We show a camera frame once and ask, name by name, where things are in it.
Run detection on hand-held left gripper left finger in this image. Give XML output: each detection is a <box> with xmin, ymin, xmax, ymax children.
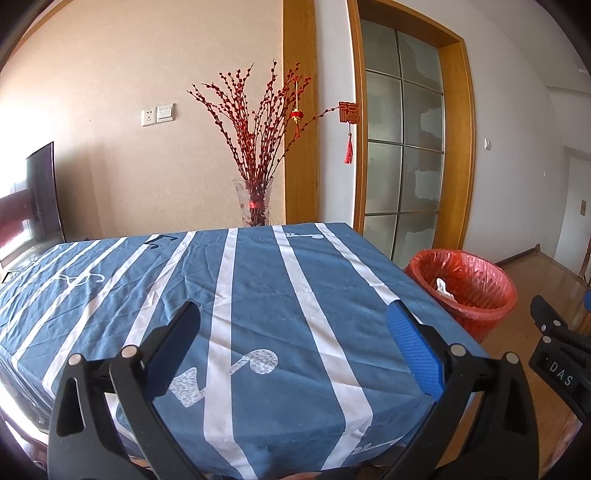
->
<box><xmin>46</xmin><ymin>301</ymin><xmax>204</xmax><ymax>480</ymax></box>

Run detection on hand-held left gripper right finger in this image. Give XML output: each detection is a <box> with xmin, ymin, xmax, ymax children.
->
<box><xmin>383</xmin><ymin>300</ymin><xmax>540</xmax><ymax>480</ymax></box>

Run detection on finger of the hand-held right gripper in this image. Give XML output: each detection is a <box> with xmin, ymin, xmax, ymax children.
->
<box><xmin>530</xmin><ymin>295</ymin><xmax>578</xmax><ymax>345</ymax></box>

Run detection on bin with red liner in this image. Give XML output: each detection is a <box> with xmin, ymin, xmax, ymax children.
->
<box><xmin>404</xmin><ymin>249</ymin><xmax>518</xmax><ymax>344</ymax></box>

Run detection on white crumpled tissue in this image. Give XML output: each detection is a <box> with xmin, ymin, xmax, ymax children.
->
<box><xmin>434</xmin><ymin>278</ymin><xmax>460</xmax><ymax>303</ymax></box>

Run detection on blue white striped tablecloth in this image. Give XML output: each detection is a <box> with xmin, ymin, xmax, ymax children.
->
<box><xmin>0</xmin><ymin>222</ymin><xmax>490</xmax><ymax>480</ymax></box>

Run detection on clear glass vase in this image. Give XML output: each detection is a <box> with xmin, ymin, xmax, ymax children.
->
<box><xmin>232</xmin><ymin>176</ymin><xmax>274</xmax><ymax>228</ymax></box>

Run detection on red berry branches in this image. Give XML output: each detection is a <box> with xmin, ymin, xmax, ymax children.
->
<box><xmin>187</xmin><ymin>59</ymin><xmax>342</xmax><ymax>185</ymax></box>

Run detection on black television screen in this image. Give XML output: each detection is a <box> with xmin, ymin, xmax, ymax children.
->
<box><xmin>0</xmin><ymin>141</ymin><xmax>66</xmax><ymax>271</ymax></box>

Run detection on frosted glass sliding door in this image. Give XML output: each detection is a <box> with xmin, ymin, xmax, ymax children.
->
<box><xmin>360</xmin><ymin>18</ymin><xmax>446</xmax><ymax>268</ymax></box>

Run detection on red tasselled hanging ornament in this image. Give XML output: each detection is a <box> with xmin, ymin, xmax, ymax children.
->
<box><xmin>338</xmin><ymin>102</ymin><xmax>361</xmax><ymax>164</ymax></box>

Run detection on wooden wall trim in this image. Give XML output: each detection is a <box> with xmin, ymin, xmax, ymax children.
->
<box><xmin>283</xmin><ymin>0</ymin><xmax>320</xmax><ymax>227</ymax></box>

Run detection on wooden door frame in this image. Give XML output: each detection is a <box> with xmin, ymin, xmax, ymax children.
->
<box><xmin>347</xmin><ymin>0</ymin><xmax>476</xmax><ymax>268</ymax></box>

